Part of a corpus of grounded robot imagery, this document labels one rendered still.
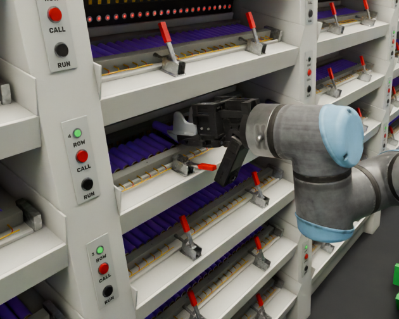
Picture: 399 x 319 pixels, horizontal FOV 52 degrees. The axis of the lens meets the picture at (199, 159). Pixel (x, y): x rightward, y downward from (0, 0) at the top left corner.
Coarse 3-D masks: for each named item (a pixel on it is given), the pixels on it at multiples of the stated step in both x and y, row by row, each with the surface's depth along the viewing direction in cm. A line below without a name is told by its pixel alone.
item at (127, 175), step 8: (168, 152) 79; (176, 152) 80; (184, 152) 82; (192, 152) 83; (144, 160) 75; (152, 160) 76; (160, 160) 77; (168, 160) 79; (128, 168) 72; (136, 168) 73; (144, 168) 74; (152, 168) 76; (168, 168) 77; (112, 176) 70; (120, 176) 70; (128, 176) 71; (136, 176) 73; (120, 184) 70; (136, 184) 71
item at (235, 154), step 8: (232, 136) 71; (232, 144) 72; (240, 144) 71; (232, 152) 72; (240, 152) 72; (224, 160) 74; (232, 160) 73; (240, 160) 75; (224, 168) 75; (232, 168) 75; (216, 176) 77; (224, 176) 76; (232, 176) 76; (224, 184) 77
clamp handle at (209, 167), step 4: (184, 160) 77; (188, 164) 76; (192, 164) 76; (196, 164) 76; (200, 164) 75; (204, 164) 74; (208, 164) 74; (200, 168) 74; (204, 168) 74; (208, 168) 73; (212, 168) 72; (216, 168) 73
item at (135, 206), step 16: (208, 96) 104; (256, 96) 113; (272, 96) 110; (160, 112) 92; (112, 128) 83; (192, 160) 82; (208, 160) 83; (160, 176) 76; (176, 176) 77; (192, 176) 77; (208, 176) 82; (128, 192) 70; (144, 192) 71; (160, 192) 72; (176, 192) 75; (192, 192) 80; (128, 208) 67; (144, 208) 69; (160, 208) 73; (128, 224) 68
